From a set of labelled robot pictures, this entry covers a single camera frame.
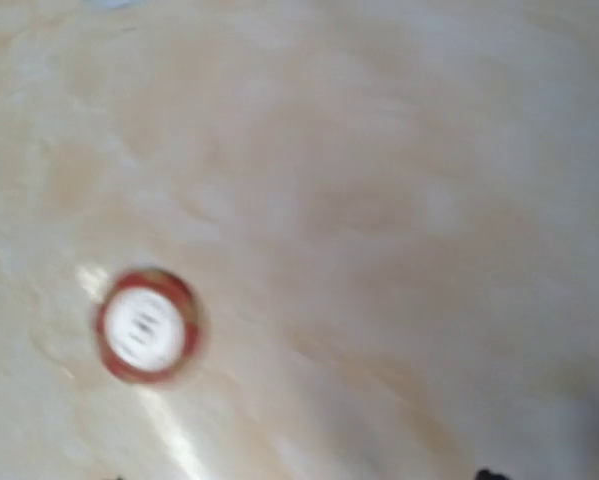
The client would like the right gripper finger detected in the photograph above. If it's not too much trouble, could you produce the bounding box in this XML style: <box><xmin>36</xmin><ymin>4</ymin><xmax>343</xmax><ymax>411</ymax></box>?
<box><xmin>474</xmin><ymin>468</ymin><xmax>510</xmax><ymax>480</ymax></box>

